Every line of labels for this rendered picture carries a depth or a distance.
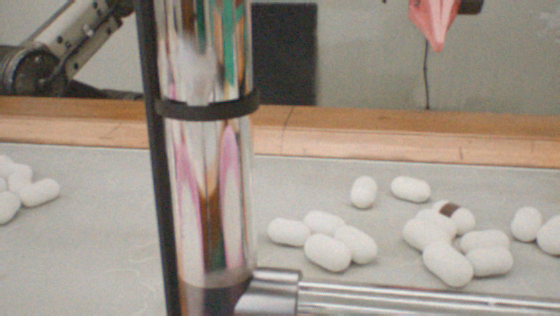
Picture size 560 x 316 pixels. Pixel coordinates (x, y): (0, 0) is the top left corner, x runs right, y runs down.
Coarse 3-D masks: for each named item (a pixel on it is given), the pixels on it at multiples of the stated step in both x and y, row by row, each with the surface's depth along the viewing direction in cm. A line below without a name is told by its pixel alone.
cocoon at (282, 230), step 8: (272, 224) 37; (280, 224) 37; (288, 224) 36; (296, 224) 36; (304, 224) 36; (272, 232) 37; (280, 232) 36; (288, 232) 36; (296, 232) 36; (304, 232) 36; (280, 240) 37; (288, 240) 36; (296, 240) 36; (304, 240) 36
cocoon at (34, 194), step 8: (32, 184) 43; (40, 184) 43; (48, 184) 43; (56, 184) 44; (24, 192) 42; (32, 192) 42; (40, 192) 43; (48, 192) 43; (56, 192) 44; (24, 200) 42; (32, 200) 42; (40, 200) 43; (48, 200) 44
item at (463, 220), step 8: (432, 208) 39; (464, 208) 38; (456, 216) 37; (464, 216) 37; (472, 216) 38; (456, 224) 37; (464, 224) 37; (472, 224) 37; (456, 232) 38; (464, 232) 38
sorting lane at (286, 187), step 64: (64, 192) 46; (128, 192) 46; (256, 192) 45; (320, 192) 45; (384, 192) 45; (448, 192) 45; (512, 192) 45; (0, 256) 36; (64, 256) 36; (128, 256) 36; (384, 256) 36; (512, 256) 35
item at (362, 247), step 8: (336, 232) 36; (344, 232) 35; (352, 232) 35; (360, 232) 35; (344, 240) 35; (352, 240) 34; (360, 240) 34; (368, 240) 34; (352, 248) 34; (360, 248) 34; (368, 248) 34; (352, 256) 34; (360, 256) 34; (368, 256) 34
